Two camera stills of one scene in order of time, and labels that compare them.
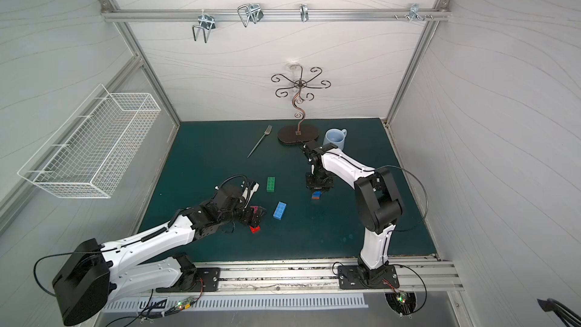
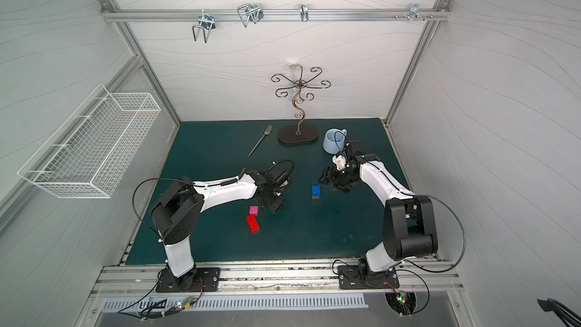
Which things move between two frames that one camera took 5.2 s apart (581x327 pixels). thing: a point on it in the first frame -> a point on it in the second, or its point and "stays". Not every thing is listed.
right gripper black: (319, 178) -> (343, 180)
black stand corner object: (568, 317) stays
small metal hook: (304, 12) stays
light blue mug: (336, 137) stays
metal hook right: (415, 13) stays
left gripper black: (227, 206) -> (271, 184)
